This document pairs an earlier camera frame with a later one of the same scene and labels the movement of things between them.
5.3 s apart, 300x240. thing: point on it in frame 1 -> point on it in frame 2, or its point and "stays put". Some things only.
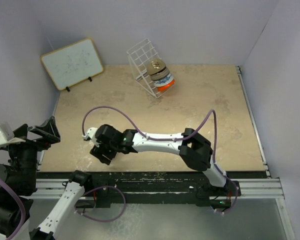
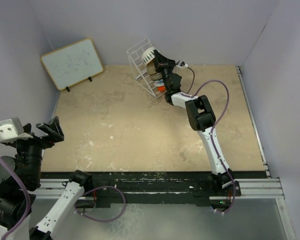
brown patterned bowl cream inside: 161,75 stays put
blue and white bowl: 165,82 stays put
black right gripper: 99,150 -> 161,63
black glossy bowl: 155,66 stays put
